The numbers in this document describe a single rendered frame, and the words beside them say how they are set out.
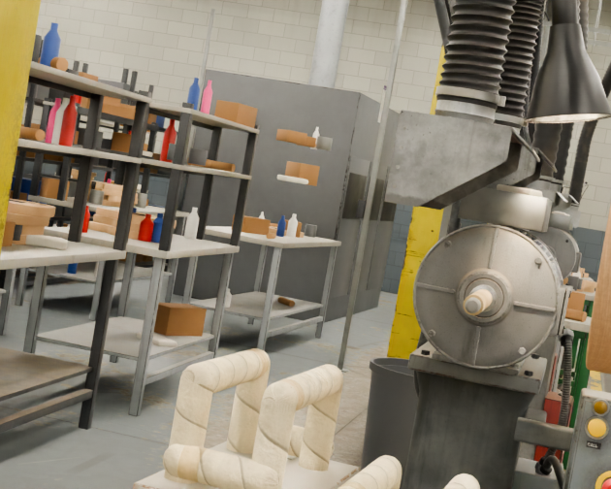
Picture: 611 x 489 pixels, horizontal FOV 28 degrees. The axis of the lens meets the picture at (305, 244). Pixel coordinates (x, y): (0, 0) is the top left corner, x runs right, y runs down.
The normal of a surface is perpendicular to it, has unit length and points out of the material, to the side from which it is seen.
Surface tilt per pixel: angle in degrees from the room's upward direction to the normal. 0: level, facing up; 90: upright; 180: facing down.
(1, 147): 90
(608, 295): 114
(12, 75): 90
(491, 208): 90
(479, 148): 90
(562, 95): 75
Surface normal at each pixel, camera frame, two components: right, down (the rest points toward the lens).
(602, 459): -0.22, 0.01
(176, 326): 0.75, 0.16
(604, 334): -0.31, 0.69
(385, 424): -0.71, -0.03
